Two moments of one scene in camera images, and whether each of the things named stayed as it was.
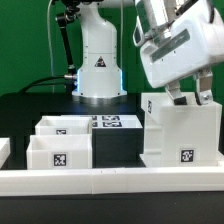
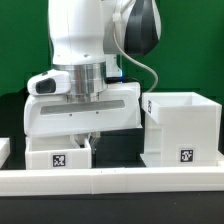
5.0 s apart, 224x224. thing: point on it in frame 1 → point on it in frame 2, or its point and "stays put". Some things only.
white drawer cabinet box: (181, 135) stays put
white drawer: (59, 151) stays put
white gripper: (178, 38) → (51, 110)
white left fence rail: (5, 150) stays put
